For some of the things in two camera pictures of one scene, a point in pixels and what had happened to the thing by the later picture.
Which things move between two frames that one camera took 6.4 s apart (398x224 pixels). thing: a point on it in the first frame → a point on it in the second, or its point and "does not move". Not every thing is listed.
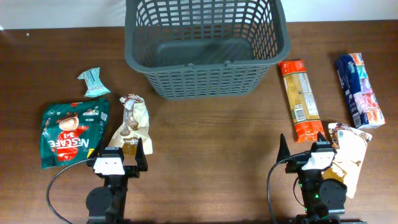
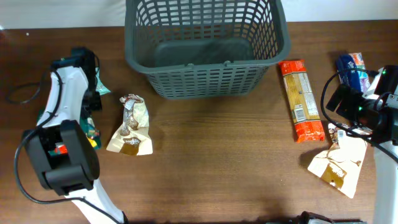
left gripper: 142,163 → 97,106
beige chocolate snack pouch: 135,124 does not move
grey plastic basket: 201,50 does not move
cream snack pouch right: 350,144 does not move
